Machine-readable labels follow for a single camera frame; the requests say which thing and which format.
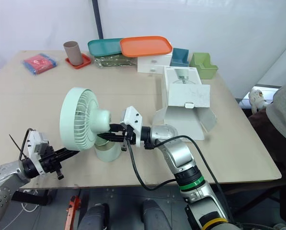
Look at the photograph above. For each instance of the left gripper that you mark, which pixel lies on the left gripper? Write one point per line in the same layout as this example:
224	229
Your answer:
48	160

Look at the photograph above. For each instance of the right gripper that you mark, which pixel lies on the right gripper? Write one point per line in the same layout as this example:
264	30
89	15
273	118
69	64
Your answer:
128	136

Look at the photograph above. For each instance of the mint green table fan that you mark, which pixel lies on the mint green table fan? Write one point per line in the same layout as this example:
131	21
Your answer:
73	115

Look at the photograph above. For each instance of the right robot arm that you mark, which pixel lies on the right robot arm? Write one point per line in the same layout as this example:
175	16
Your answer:
181	155

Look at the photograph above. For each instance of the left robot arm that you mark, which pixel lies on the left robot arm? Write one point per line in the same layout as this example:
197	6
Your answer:
3	175

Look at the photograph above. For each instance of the white cardboard fan box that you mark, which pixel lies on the white cardboard fan box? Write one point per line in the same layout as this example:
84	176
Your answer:
183	112

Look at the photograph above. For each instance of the white drawer box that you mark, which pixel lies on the white drawer box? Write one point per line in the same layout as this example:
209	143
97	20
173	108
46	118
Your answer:
154	63

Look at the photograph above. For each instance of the orange and black tool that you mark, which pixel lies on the orange and black tool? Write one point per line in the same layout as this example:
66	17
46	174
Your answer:
72	210

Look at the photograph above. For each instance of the clear bag of green contents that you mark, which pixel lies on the clear bag of green contents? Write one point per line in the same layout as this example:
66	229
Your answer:
114	61

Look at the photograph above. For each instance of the small orange square tray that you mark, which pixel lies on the small orange square tray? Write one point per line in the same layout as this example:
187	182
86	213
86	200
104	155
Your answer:
84	62

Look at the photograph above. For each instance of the teal plastic tray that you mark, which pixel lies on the teal plastic tray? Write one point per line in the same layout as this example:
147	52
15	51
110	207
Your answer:
102	46

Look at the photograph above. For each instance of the mauve plastic cup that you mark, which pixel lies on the mauve plastic cup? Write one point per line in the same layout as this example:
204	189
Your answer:
72	52

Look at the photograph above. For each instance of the robot body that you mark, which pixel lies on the robot body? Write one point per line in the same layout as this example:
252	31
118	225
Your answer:
152	215

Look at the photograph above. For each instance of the large orange plastic tray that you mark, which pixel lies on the large orange plastic tray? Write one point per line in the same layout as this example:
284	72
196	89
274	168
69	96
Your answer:
145	45

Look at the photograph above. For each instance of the red and blue pack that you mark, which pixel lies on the red and blue pack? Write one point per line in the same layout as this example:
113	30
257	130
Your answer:
38	63

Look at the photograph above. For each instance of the blue plastic bin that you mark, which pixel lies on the blue plastic bin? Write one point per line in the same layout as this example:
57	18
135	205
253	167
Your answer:
179	57

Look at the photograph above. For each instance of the green plastic bin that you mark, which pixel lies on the green plastic bin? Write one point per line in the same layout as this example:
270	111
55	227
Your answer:
203	65

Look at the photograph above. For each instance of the dark vertical pole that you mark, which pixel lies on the dark vertical pole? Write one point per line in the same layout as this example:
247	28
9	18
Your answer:
97	19

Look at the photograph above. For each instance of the person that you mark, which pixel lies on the person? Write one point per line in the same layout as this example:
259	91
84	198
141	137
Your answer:
281	115

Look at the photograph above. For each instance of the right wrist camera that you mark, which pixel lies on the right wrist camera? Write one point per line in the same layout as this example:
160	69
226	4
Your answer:
133	117

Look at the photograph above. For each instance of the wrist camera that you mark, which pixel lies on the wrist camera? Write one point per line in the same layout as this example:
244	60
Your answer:
133	117
35	143

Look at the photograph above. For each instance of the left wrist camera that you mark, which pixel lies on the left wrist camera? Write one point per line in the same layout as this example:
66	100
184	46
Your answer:
35	143

